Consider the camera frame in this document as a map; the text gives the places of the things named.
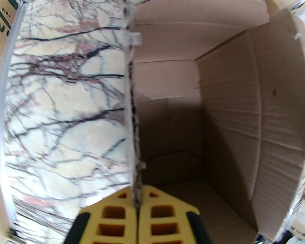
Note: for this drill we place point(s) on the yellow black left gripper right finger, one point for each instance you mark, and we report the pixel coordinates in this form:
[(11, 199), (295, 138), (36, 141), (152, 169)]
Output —
[(165, 225)]

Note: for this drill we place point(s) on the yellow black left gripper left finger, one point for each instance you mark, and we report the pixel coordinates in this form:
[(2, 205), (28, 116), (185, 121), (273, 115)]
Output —
[(111, 225)]

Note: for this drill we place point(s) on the long taped cardboard box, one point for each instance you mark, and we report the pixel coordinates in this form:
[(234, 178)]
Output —
[(231, 98)]

